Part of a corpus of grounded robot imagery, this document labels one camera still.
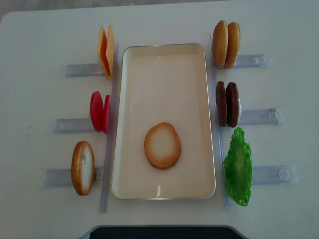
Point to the red tomato slice inner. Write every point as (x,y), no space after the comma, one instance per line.
(106,114)

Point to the white patty pusher block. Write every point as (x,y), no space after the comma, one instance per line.
(240,110)

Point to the white rectangular tray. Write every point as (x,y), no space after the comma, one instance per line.
(164,84)

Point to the golden bun slice inner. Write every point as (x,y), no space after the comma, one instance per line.
(220,43)

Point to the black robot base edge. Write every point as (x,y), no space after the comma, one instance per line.
(163,232)

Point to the left clear long rail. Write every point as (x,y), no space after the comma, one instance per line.
(109,145)

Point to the clear patty holder rail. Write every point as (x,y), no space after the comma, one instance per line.
(269,116)

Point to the clear cheese holder rail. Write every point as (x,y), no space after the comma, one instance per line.
(83,70)

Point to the brown meat patty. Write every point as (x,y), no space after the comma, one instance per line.
(233,109)
(221,103)

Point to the golden bun slice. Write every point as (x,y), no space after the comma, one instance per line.
(234,39)
(220,43)

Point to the bread slice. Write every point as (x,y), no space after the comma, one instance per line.
(82,168)
(162,146)

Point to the clear tomato holder rail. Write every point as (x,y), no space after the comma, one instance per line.
(70,126)

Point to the clear bun holder rail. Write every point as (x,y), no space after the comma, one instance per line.
(252,61)

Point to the brown meat patty outer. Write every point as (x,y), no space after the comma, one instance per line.
(233,109)

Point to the green lettuce leaf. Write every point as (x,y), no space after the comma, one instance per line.
(238,168)

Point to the clear long rail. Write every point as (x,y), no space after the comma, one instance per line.
(109,145)
(219,137)

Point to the clear bread holder rail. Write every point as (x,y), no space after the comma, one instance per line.
(55,178)

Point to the brown meat patty inner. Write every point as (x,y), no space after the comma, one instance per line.
(221,103)

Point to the back cheese slice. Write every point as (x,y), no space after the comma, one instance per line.
(101,51)

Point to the cheese slice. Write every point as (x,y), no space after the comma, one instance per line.
(111,50)
(101,51)

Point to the clear lettuce holder rail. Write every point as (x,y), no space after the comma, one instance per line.
(274,175)

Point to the front cheese slice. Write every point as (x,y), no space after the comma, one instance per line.
(111,50)

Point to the golden bun slice outer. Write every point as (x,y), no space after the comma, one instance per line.
(234,39)

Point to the right clear long rail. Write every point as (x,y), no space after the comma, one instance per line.
(219,137)

